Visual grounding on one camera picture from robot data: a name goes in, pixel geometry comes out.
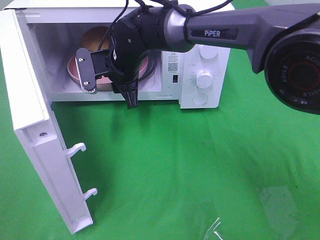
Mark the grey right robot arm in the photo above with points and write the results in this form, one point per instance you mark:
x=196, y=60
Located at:
x=283, y=41

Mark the toy hamburger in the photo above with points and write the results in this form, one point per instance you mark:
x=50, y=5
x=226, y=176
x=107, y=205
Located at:
x=92, y=38

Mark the white microwave knob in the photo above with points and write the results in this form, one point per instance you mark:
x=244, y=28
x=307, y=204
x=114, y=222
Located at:
x=204, y=79
x=208, y=52

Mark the round white door button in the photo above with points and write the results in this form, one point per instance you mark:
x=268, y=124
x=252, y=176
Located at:
x=200, y=99

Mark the clear tape patch on table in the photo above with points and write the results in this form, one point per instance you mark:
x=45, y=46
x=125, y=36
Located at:
x=280, y=210

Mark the white warning label sticker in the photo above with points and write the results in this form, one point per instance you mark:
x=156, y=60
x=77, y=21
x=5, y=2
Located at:
x=173, y=63

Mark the glass microwave turntable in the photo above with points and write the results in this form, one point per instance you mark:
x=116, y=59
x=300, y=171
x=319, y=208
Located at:
x=148, y=66

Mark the lower white microwave knob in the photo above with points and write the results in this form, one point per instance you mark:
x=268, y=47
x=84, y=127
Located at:
x=204, y=79

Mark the white microwave oven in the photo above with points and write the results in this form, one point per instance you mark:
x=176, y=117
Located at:
x=39, y=39

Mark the white microwave door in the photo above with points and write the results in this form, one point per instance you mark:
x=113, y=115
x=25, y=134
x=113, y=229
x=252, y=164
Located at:
x=35, y=123

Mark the upper white microwave knob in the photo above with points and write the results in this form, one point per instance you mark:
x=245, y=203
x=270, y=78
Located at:
x=208, y=52

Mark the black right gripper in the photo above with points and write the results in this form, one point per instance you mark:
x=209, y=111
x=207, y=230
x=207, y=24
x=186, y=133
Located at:
x=133, y=36

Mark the pink round plate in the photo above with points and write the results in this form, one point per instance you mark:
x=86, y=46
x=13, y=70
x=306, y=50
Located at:
x=103, y=83

